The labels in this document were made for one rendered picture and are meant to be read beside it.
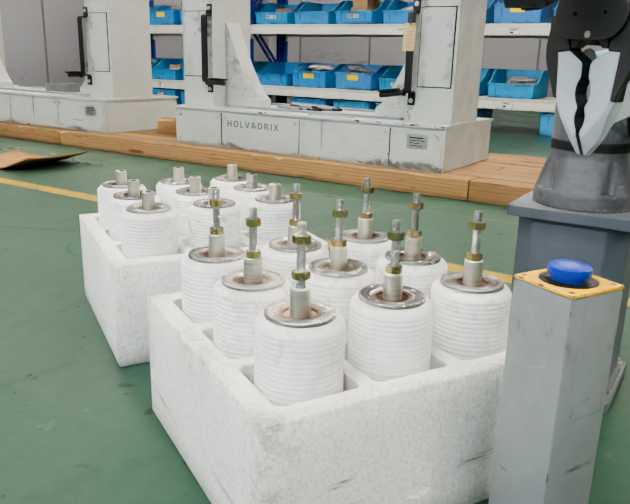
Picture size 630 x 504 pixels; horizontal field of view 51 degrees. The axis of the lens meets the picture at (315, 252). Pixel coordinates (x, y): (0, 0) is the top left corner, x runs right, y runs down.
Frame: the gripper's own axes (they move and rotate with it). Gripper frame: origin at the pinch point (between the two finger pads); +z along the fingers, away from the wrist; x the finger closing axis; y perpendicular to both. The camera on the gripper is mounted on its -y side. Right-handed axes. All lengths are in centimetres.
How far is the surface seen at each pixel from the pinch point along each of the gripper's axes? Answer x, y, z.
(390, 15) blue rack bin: 424, 292, -41
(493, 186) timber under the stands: 137, 131, 38
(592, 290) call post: -3.8, -0.5, 12.8
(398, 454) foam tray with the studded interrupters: 9.1, -10.8, 33.8
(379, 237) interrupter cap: 38.2, 6.8, 19.0
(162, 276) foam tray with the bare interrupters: 64, -19, 29
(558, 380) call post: -3.8, -3.5, 21.0
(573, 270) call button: -2.0, -1.1, 11.4
